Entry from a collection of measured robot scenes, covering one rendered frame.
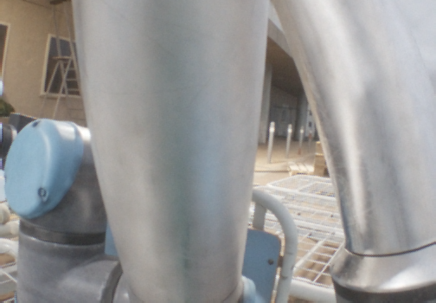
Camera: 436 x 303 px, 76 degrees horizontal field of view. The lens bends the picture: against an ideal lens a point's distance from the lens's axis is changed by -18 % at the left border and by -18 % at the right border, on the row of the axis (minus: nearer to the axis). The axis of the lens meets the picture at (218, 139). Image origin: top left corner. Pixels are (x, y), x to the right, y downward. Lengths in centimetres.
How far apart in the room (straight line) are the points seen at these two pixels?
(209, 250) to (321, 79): 15
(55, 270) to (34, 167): 9
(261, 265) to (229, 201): 40
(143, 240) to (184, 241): 2
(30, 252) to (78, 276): 5
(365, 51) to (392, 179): 9
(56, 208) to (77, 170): 4
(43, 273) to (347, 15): 32
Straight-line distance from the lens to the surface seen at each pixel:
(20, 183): 31
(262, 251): 54
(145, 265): 18
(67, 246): 30
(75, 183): 29
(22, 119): 75
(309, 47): 26
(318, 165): 433
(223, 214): 16
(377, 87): 24
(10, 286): 96
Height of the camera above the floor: 89
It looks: 4 degrees down
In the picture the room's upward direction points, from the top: 6 degrees clockwise
